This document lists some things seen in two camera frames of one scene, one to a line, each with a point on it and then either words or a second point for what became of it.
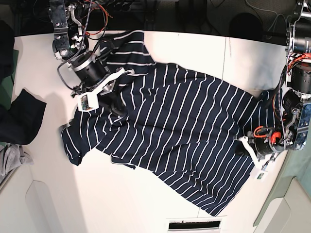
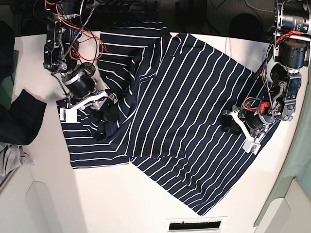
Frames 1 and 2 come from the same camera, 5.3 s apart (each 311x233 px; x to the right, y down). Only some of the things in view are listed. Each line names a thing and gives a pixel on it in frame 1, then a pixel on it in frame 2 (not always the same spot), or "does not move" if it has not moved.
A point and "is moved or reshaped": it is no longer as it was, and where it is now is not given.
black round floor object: x=245 y=25 does not move
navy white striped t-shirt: x=179 y=126 is moved or reshaped
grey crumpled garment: x=11 y=156 does not move
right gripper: x=261 y=141 to x=257 y=114
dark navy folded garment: x=20 y=124 does not move
